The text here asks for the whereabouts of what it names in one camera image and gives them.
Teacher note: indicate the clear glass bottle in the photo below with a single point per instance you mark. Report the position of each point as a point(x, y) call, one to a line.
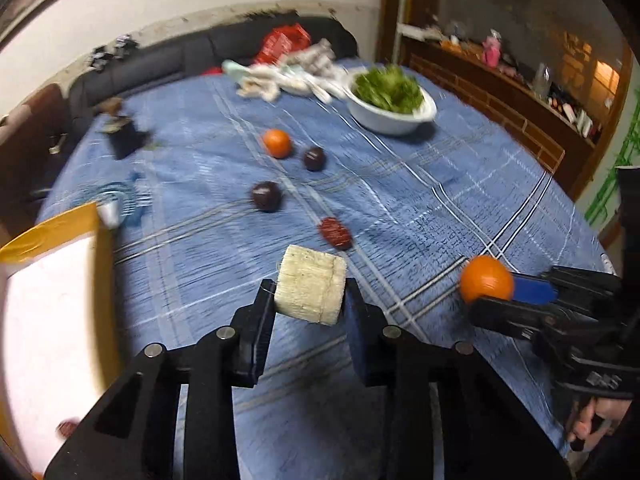
point(541, 80)

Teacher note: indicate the black box with wooden knob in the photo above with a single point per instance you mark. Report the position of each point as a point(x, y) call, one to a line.
point(125, 137)

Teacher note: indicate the white bowl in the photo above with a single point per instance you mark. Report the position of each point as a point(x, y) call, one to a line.
point(385, 121)

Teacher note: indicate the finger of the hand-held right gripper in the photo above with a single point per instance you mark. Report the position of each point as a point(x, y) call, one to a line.
point(505, 317)
point(532, 287)

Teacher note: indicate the white cotton gloves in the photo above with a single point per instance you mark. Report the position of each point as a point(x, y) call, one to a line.
point(305, 72)

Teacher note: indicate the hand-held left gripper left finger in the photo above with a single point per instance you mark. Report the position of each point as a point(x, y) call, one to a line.
point(257, 345)

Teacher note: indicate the person's right hand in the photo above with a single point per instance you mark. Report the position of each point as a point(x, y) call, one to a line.
point(582, 425)

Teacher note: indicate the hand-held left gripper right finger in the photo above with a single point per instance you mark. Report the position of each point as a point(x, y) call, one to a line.
point(362, 345)

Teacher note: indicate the pink bottle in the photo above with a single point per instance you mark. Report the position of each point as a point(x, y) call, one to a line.
point(492, 50)

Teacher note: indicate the green bamboo wall sticker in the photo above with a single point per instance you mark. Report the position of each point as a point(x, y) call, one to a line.
point(607, 185)

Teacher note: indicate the pale cloth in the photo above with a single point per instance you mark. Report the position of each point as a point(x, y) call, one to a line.
point(245, 77)

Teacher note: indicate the brown armchair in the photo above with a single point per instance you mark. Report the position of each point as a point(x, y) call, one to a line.
point(30, 160)

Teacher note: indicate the black leather sofa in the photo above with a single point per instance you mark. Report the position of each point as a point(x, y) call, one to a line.
point(175, 57)

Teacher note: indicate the blue checked tablecloth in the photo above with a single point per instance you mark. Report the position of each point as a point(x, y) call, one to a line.
point(425, 200)

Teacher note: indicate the small white device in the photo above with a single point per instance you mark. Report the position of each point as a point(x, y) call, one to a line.
point(58, 145)

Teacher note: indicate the yellow cardboard tray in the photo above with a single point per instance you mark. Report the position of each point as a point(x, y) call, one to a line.
point(45, 335)

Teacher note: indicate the wooden cabinet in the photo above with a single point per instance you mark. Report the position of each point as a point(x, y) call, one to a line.
point(500, 105)

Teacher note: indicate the green lettuce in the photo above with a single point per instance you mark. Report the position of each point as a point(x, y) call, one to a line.
point(387, 87)

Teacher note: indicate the red plastic bag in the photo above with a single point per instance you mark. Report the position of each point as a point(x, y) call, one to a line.
point(280, 45)

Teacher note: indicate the red date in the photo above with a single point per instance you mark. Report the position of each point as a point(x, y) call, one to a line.
point(336, 233)

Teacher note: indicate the small black device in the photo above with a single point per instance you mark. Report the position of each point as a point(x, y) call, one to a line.
point(125, 45)
point(101, 56)

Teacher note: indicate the white flat box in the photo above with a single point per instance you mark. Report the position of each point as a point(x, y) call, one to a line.
point(417, 31)

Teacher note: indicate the wooden door frame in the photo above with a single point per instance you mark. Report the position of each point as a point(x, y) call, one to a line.
point(395, 10)

